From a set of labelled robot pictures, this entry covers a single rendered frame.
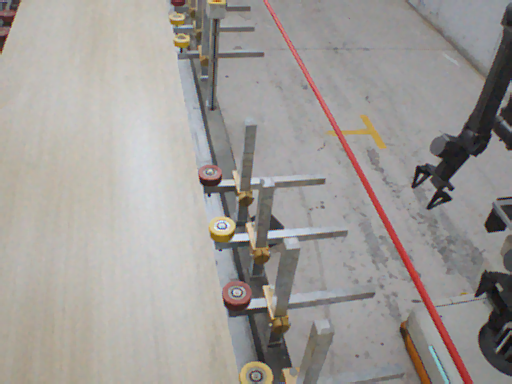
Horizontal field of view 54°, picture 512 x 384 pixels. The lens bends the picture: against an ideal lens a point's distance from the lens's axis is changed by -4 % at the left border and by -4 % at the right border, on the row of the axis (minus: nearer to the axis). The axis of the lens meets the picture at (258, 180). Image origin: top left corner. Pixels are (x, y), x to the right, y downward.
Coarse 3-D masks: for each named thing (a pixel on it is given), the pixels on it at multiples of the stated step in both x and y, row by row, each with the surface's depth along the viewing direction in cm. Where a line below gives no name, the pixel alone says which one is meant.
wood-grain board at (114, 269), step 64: (64, 0) 275; (128, 0) 280; (0, 64) 219; (64, 64) 223; (128, 64) 227; (0, 128) 185; (64, 128) 189; (128, 128) 192; (0, 192) 161; (64, 192) 164; (128, 192) 166; (192, 192) 169; (0, 256) 142; (64, 256) 144; (128, 256) 147; (192, 256) 149; (0, 320) 127; (64, 320) 129; (128, 320) 131; (192, 320) 133
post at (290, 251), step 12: (288, 240) 125; (288, 252) 124; (288, 264) 127; (276, 276) 135; (288, 276) 131; (276, 288) 136; (288, 288) 134; (276, 300) 137; (288, 300) 138; (276, 312) 140; (276, 336) 149
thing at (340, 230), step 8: (344, 224) 172; (272, 232) 166; (280, 232) 167; (288, 232) 167; (296, 232) 167; (304, 232) 168; (312, 232) 168; (320, 232) 168; (328, 232) 169; (336, 232) 170; (344, 232) 170; (232, 240) 162; (240, 240) 163; (248, 240) 163; (272, 240) 165; (280, 240) 166; (304, 240) 169; (216, 248) 162; (224, 248) 163
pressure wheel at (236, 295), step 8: (224, 288) 141; (232, 288) 141; (240, 288) 142; (248, 288) 141; (224, 296) 139; (232, 296) 139; (240, 296) 140; (248, 296) 139; (224, 304) 140; (232, 304) 137; (240, 304) 138; (248, 304) 140
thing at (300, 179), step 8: (272, 176) 186; (280, 176) 186; (288, 176) 187; (296, 176) 187; (304, 176) 188; (312, 176) 188; (320, 176) 188; (224, 184) 181; (232, 184) 181; (256, 184) 183; (280, 184) 185; (288, 184) 186; (296, 184) 187; (304, 184) 188; (312, 184) 189; (208, 192) 180; (216, 192) 181
